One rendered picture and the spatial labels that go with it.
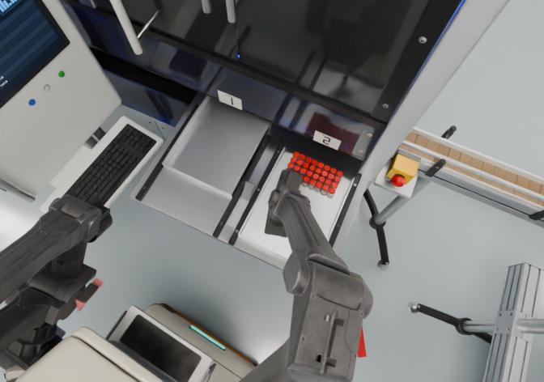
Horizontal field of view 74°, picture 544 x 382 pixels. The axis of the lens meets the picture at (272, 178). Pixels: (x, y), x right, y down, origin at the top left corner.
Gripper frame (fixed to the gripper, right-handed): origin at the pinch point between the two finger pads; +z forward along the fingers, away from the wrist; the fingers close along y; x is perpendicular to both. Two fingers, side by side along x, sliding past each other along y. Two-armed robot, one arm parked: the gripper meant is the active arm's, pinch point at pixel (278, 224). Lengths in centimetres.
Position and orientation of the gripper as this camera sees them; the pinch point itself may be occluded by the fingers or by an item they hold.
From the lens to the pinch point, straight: 108.5
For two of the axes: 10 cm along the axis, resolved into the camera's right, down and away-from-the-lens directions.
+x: -9.8, -1.8, 0.4
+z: -0.2, 3.5, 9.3
